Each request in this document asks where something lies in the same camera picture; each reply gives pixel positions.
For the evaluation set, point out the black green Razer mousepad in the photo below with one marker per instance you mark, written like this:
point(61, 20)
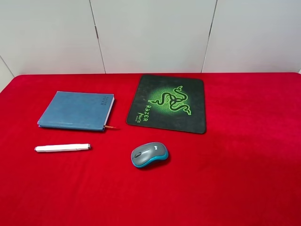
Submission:
point(167, 102)

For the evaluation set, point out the white pen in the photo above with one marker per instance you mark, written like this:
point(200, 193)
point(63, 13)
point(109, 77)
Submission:
point(62, 148)

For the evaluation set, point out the red velvet tablecloth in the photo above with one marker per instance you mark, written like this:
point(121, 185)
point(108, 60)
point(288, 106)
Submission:
point(244, 171)

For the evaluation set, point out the blue hardcover notebook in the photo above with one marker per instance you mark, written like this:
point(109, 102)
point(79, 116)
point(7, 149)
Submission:
point(77, 111)

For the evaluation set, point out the grey blue computer mouse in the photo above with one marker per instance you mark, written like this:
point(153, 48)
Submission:
point(146, 154)

